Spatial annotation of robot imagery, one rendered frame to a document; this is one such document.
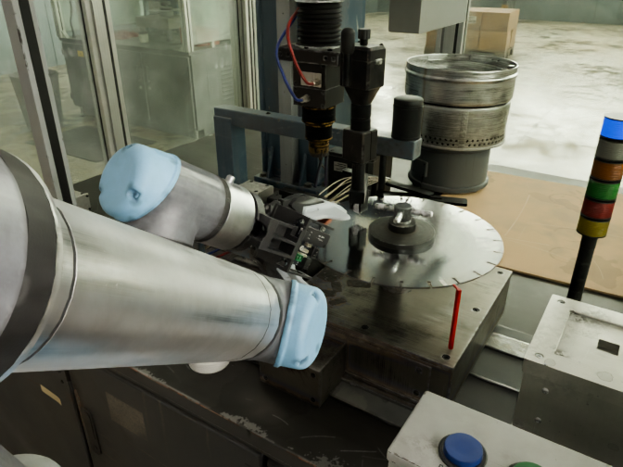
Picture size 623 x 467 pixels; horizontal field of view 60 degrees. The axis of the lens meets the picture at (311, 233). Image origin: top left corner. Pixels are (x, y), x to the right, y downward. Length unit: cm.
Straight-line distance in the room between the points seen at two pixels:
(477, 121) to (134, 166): 115
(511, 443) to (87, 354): 50
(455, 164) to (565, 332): 83
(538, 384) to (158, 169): 55
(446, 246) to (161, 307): 68
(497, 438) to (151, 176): 46
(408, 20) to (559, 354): 70
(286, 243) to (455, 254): 33
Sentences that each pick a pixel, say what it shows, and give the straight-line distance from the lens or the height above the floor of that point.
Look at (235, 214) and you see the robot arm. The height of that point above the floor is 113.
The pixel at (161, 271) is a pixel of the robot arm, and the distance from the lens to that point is 28.
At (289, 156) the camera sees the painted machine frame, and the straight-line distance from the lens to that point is 158.
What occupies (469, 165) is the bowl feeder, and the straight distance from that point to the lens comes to 161.
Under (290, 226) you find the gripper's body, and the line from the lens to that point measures 64.
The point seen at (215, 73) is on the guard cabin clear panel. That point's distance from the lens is 226.
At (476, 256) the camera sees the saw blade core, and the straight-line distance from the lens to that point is 89.
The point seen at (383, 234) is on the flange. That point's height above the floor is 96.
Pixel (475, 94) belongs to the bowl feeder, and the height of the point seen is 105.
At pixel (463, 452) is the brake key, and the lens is 63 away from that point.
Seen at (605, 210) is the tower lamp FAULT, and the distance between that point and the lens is 96.
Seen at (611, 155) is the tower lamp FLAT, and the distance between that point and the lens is 92.
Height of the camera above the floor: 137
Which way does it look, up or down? 27 degrees down
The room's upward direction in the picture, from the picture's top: straight up
